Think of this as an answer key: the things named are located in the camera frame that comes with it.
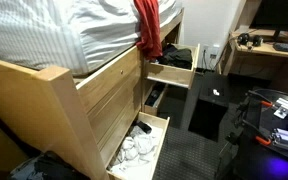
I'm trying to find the small wooden drawer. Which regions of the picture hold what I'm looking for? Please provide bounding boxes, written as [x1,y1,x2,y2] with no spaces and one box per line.
[143,82,169,117]

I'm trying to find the wooden desk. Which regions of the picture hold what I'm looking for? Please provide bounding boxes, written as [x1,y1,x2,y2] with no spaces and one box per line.
[219,27,288,77]

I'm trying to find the black item in small drawer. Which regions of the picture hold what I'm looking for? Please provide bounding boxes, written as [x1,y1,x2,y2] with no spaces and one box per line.
[145,82,166,108]

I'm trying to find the black headphones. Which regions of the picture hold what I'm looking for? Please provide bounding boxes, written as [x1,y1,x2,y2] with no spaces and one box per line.
[236,32,264,48]

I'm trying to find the white wall power outlet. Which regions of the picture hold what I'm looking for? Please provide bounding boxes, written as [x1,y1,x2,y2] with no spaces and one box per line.
[201,44,221,61]

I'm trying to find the black box bin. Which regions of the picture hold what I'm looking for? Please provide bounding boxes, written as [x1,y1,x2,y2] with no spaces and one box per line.
[187,72,232,142]

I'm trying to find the black monitor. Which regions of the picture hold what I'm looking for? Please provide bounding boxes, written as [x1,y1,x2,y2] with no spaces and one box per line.
[249,0,288,42]

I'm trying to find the white crumpled clothes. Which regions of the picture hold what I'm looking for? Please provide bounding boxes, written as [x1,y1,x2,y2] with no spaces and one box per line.
[109,125,161,169]

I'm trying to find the light wooden bed frame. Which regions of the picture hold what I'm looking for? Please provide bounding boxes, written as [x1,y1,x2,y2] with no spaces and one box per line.
[0,7,185,180]

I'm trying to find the dark clothes pile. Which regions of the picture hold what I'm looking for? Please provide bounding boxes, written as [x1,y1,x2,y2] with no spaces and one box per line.
[7,150,91,180]

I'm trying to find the black robot cart table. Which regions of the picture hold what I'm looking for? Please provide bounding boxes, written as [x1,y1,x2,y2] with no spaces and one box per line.
[214,88,288,180]

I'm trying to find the wooden drawer with white clothes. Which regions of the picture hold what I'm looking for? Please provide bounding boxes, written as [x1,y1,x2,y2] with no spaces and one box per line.
[105,111,171,180]

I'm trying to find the orange handled clamp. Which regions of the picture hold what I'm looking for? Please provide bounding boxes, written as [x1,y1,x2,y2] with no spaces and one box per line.
[226,119,272,147]
[245,89,274,109]

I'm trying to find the silver metal mounting plate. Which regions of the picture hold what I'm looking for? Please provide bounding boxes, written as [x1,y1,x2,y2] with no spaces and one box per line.
[272,96,288,120]

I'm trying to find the dark green folded clothes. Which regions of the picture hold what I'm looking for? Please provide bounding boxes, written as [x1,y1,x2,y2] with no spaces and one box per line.
[156,43,194,70]

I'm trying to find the black power cable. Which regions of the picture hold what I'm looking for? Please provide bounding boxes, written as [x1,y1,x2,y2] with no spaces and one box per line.
[201,49,209,70]

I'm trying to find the white striped bed sheet mattress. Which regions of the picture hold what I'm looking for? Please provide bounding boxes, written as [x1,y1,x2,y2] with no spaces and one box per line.
[0,0,183,76]

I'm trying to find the black sock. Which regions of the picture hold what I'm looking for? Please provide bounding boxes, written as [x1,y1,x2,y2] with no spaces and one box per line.
[135,120,153,135]

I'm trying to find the wooden drawer with dark clothes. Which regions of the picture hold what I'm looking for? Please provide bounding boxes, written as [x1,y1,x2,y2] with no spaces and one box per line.
[144,43,201,90]

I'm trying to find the red cloth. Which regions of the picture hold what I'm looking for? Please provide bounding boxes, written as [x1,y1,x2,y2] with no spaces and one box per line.
[133,0,164,62]

